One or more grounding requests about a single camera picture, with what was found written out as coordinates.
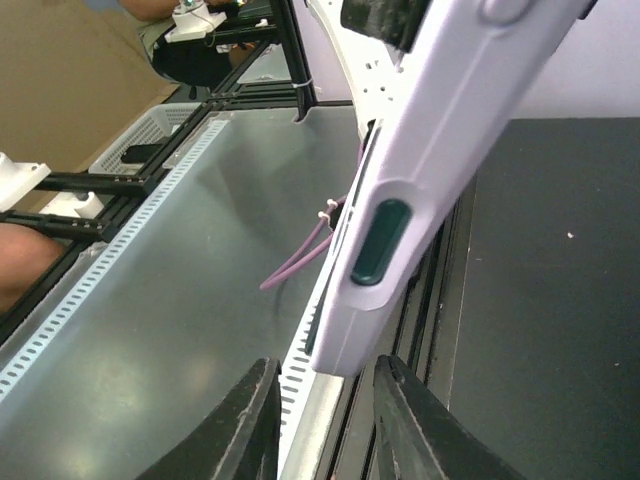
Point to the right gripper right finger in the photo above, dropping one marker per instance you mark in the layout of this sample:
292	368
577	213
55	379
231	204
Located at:
419	438

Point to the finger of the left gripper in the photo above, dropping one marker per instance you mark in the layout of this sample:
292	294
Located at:
394	22

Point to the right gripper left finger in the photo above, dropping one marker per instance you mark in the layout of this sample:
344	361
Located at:
238	439

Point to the lavender cased phone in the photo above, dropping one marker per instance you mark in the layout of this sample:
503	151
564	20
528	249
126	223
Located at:
469	67

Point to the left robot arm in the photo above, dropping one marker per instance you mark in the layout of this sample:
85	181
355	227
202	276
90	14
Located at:
347	66

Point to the seated person in background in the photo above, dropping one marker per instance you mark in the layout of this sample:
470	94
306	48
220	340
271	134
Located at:
193	63

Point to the light blue slotted cable duct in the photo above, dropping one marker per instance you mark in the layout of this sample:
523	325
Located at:
12	373

